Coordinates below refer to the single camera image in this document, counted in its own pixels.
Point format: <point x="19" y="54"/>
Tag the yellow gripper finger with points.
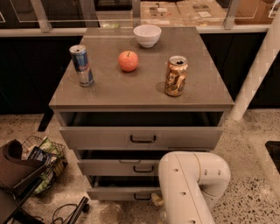
<point x="159" y="202"/>

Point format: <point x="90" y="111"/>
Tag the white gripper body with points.
<point x="157" y="199"/>

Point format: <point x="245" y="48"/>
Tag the grey bottom drawer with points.
<point x="134" y="188"/>

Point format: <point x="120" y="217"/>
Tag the grey drawer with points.
<point x="134" y="188"/>
<point x="119" y="163"/>
<point x="143" y="131"/>

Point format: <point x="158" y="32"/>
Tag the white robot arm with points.
<point x="191" y="183"/>

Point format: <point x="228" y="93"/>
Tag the grey middle drawer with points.
<point x="119" y="163"/>

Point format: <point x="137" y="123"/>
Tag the grey top drawer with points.
<point x="143" y="131"/>

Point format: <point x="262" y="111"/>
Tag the grey drawer cabinet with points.
<point x="142" y="90"/>

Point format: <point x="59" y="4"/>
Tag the black bar on floor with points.
<point x="83" y="207"/>

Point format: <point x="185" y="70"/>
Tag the green snack bag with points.
<point x="54" y="169"/>

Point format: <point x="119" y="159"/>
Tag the black object right edge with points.
<point x="273" y="148"/>

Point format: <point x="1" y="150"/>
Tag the dark blue snack bag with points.
<point x="40" y="155"/>

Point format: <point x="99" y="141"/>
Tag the gold soda can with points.
<point x="176" y="73"/>

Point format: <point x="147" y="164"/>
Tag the brown chair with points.
<point x="18" y="179"/>

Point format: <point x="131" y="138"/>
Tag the red apple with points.
<point x="128" y="61"/>

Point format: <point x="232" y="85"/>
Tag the white ceramic bowl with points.
<point x="147" y="35"/>

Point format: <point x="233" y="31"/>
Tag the blue silver energy drink can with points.
<point x="81" y="64"/>

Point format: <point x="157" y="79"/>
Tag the cardboard box left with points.
<point x="160" y="14"/>

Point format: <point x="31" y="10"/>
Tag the cardboard box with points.
<point x="201" y="12"/>
<point x="160" y="14"/>

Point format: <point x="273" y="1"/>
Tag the cardboard box right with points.
<point x="201" y="12"/>

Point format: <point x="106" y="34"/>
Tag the white railing ledge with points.
<point x="58" y="32"/>

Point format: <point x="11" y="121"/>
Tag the black wire basket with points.
<point x="33" y="141"/>

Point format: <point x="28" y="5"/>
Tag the white diagonal post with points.
<point x="264" y="58"/>

